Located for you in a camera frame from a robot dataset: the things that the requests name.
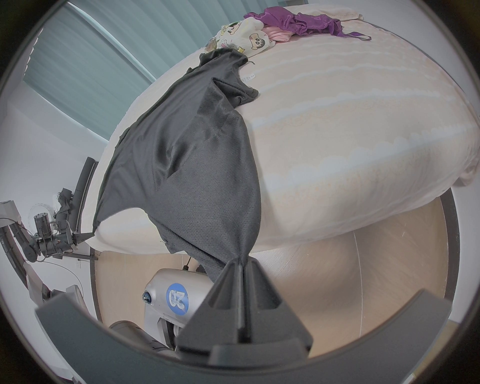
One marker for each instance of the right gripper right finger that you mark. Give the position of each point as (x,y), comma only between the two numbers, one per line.
(268,315)

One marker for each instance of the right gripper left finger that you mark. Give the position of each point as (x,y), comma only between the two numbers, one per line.
(221,315)

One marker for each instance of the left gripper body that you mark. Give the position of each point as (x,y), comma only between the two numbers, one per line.
(62,245)

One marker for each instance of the black T-shirt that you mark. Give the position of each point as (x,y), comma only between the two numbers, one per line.
(195,157)

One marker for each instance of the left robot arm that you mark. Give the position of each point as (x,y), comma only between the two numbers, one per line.
(26,240)

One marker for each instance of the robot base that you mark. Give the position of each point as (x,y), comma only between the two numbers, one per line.
(157,285)

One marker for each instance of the bed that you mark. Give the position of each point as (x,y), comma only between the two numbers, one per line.
(356,131)

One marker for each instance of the black low cabinet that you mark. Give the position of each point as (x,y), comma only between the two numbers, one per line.
(88,176)

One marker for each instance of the blue-green curtain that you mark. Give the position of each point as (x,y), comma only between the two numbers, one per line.
(168,33)
(75,75)

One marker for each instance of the white printed garment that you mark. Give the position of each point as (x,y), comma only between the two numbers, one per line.
(243,37)

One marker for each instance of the pink garment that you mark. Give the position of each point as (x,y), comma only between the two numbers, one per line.
(279,34)

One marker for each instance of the purple satin garment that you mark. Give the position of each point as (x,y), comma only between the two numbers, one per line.
(296,20)

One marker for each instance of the pale pink pillow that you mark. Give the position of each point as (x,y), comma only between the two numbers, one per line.
(348,13)

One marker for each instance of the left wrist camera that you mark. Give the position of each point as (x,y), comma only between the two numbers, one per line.
(62,228)

